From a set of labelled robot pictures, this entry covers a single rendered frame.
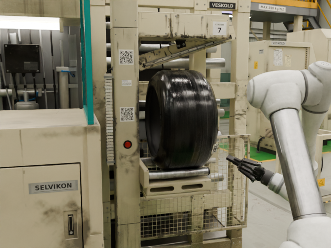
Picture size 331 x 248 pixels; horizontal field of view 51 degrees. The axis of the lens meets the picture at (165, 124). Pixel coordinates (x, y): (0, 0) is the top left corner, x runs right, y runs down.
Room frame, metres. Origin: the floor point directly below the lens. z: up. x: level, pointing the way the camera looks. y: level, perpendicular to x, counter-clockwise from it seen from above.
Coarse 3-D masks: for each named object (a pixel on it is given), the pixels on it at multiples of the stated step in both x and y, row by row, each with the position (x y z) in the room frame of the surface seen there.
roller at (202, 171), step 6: (192, 168) 1.79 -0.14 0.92; (198, 168) 1.80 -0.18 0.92; (204, 168) 1.80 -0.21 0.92; (150, 174) 1.72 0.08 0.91; (156, 174) 1.73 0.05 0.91; (162, 174) 1.73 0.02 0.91; (168, 174) 1.74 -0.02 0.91; (174, 174) 1.75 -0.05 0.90; (180, 174) 1.76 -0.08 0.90; (186, 174) 1.77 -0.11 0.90; (192, 174) 1.77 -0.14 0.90; (198, 174) 1.78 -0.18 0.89; (204, 174) 1.80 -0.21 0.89
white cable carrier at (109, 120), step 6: (108, 78) 1.75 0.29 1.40; (108, 84) 1.75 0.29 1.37; (108, 90) 1.75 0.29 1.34; (108, 96) 1.75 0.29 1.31; (108, 102) 1.75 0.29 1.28; (108, 108) 1.75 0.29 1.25; (108, 114) 1.75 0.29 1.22; (108, 120) 1.78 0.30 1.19; (108, 126) 1.75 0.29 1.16; (108, 132) 1.77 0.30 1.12; (108, 138) 1.76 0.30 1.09; (108, 144) 1.75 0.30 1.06; (108, 150) 1.75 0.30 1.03; (108, 156) 1.76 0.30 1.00
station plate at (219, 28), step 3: (213, 21) 2.16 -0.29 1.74; (213, 24) 2.16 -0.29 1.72; (216, 24) 2.17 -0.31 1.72; (219, 24) 2.17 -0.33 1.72; (222, 24) 2.18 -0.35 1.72; (225, 24) 2.18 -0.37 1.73; (213, 27) 2.16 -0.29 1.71; (216, 27) 2.17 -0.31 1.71; (219, 27) 2.17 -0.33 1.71; (222, 27) 2.18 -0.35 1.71; (225, 27) 2.18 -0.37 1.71; (213, 30) 2.16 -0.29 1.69; (216, 30) 2.17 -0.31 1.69; (219, 30) 2.17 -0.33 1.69; (222, 30) 2.18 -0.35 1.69; (225, 30) 2.18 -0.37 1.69; (213, 33) 2.16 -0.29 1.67; (216, 33) 2.17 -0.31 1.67; (219, 33) 2.17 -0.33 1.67; (222, 33) 2.18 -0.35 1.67; (225, 33) 2.18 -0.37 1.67
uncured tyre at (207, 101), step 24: (168, 72) 1.82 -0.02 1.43; (192, 72) 1.85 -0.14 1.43; (168, 96) 1.68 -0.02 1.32; (192, 96) 1.69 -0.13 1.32; (168, 120) 1.65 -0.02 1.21; (192, 120) 1.65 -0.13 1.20; (216, 120) 1.71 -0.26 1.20; (168, 144) 1.66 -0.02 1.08; (192, 144) 1.66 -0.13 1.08; (168, 168) 1.76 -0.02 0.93
